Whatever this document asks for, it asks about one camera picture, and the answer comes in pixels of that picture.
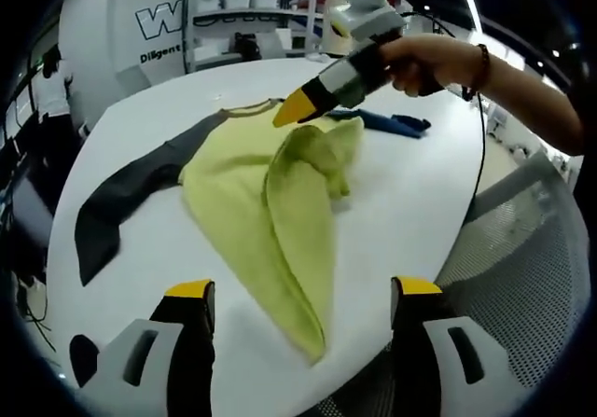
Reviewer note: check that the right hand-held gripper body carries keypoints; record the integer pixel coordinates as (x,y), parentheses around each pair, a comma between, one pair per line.
(373,13)

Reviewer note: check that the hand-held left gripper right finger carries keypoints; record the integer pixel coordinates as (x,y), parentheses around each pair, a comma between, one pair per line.
(438,365)

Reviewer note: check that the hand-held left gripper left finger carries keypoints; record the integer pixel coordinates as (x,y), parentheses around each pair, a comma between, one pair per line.
(140,370)

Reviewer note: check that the yellow blue grey garment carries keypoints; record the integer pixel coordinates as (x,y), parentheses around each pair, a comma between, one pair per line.
(242,179)

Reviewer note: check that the person's right hand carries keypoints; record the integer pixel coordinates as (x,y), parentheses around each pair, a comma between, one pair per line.
(434,58)

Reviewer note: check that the small white item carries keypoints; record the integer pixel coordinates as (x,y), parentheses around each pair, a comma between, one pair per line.
(315,57)

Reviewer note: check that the grey metal storage shelf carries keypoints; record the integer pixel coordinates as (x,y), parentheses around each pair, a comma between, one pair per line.
(298,13)

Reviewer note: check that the black bag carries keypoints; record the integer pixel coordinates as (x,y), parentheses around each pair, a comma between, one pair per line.
(247,46)

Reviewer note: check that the white flat box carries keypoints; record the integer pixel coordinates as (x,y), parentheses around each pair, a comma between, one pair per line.
(211,54)

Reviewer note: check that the grey mesh chair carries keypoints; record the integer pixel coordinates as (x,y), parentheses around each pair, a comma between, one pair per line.
(513,249)

